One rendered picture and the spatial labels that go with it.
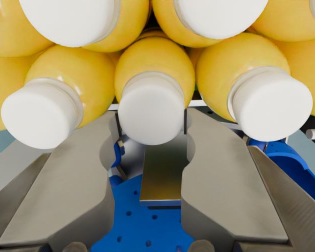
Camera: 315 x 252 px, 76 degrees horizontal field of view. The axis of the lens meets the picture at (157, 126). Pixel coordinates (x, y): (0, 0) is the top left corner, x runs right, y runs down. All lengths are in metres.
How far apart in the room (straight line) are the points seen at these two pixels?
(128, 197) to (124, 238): 0.05
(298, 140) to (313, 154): 0.19
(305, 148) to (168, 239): 1.63
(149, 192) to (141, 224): 0.05
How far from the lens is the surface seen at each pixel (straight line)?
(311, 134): 0.30
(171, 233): 0.24
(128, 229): 0.25
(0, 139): 1.85
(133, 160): 0.34
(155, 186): 0.22
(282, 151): 0.84
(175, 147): 0.27
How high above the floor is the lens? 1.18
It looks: 59 degrees down
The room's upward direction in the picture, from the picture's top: 178 degrees counter-clockwise
